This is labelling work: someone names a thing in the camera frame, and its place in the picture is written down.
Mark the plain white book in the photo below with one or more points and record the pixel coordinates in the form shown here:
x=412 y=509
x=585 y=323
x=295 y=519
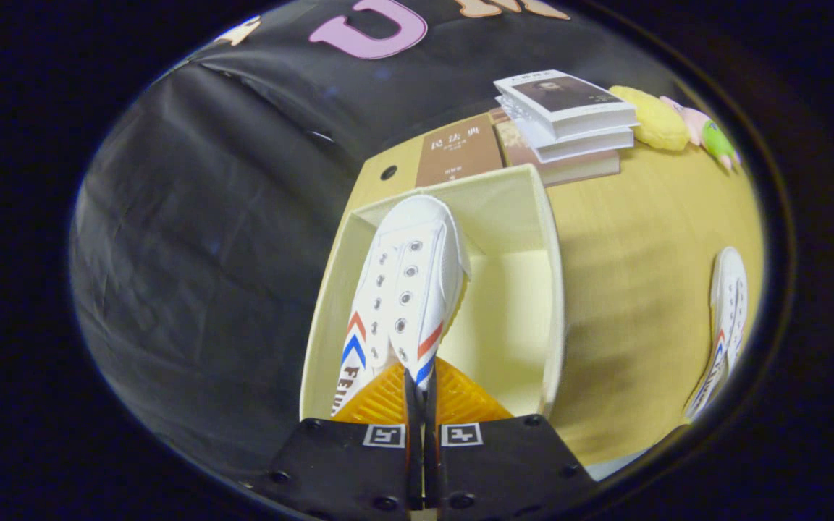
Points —
x=583 y=145

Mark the pink plush toy green shirt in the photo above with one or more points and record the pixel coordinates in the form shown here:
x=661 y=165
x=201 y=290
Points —
x=714 y=137

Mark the white striped canvas shoe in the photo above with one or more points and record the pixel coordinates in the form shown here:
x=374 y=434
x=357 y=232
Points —
x=728 y=289
x=417 y=246

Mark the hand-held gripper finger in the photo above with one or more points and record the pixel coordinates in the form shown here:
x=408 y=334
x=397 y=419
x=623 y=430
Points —
x=413 y=449
x=431 y=449

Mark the yellow round plush cushion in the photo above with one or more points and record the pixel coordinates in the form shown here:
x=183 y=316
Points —
x=652 y=119

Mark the black backdrop cloth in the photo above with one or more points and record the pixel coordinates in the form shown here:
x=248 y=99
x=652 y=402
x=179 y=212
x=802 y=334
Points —
x=192 y=253

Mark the tan cover thick book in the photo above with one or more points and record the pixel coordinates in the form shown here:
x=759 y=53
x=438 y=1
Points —
x=576 y=171

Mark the white portrait cover book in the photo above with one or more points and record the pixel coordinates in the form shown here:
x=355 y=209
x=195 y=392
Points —
x=562 y=94

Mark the brown cover book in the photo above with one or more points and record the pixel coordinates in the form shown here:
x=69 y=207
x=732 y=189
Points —
x=460 y=155

